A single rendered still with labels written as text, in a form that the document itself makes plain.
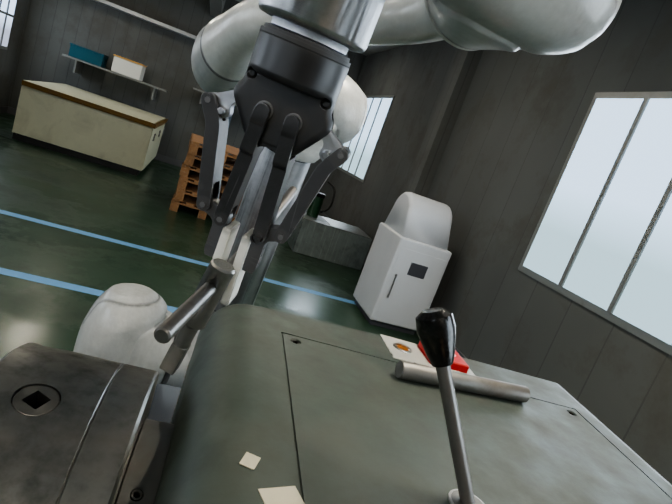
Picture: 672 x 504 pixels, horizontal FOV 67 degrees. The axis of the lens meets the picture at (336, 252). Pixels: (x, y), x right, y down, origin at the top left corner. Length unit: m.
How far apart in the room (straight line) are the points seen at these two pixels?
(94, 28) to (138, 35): 0.75
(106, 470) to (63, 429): 0.05
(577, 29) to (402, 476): 0.40
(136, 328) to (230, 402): 0.63
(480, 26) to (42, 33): 10.80
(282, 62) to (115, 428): 0.31
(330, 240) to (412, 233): 2.10
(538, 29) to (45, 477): 0.51
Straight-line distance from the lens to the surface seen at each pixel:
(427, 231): 4.86
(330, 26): 0.39
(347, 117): 0.94
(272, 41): 0.40
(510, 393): 0.73
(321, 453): 0.45
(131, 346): 1.11
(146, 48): 10.82
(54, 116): 8.60
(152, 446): 0.52
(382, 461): 0.48
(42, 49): 11.14
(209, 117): 0.44
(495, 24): 0.47
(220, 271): 0.42
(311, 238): 6.61
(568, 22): 0.48
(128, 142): 8.42
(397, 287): 4.81
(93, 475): 0.44
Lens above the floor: 1.50
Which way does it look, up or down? 11 degrees down
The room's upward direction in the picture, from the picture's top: 20 degrees clockwise
